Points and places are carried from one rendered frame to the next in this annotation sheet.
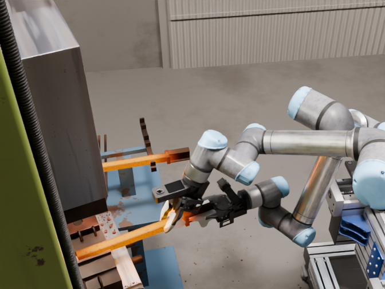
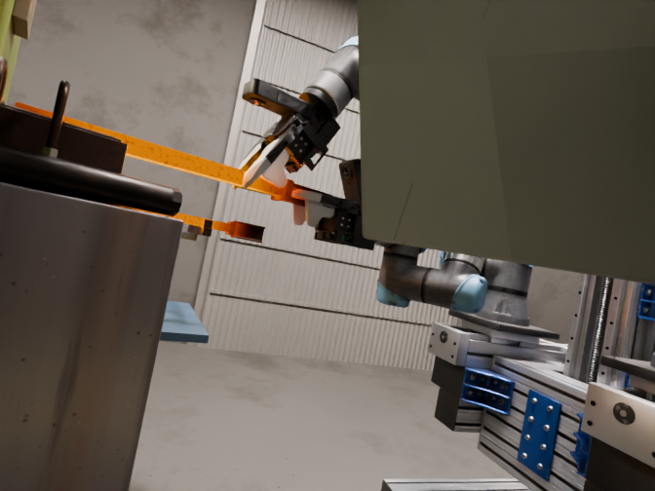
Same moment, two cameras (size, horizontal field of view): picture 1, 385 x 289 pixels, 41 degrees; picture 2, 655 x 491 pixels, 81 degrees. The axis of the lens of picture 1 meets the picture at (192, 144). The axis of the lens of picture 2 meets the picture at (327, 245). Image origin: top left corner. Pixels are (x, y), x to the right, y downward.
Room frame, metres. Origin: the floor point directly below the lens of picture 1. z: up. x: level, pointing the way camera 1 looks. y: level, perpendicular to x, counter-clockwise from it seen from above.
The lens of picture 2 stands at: (0.48, 0.11, 0.91)
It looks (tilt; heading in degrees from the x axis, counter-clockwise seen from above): 2 degrees up; 345
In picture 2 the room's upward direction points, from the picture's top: 11 degrees clockwise
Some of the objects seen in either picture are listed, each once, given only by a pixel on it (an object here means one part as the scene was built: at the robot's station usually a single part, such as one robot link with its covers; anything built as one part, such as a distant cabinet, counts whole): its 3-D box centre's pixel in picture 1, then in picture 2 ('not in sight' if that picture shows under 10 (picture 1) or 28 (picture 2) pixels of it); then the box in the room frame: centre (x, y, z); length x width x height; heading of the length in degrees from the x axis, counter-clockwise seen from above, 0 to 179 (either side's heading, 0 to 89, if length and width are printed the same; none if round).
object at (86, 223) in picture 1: (79, 228); not in sight; (1.14, 0.38, 0.95); 0.12 x 0.09 x 0.07; 113
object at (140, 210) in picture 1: (128, 192); (138, 314); (1.59, 0.29, 0.66); 0.40 x 0.30 x 0.02; 11
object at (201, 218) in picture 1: (203, 220); (312, 209); (1.13, -0.02, 0.98); 0.09 x 0.03 x 0.06; 116
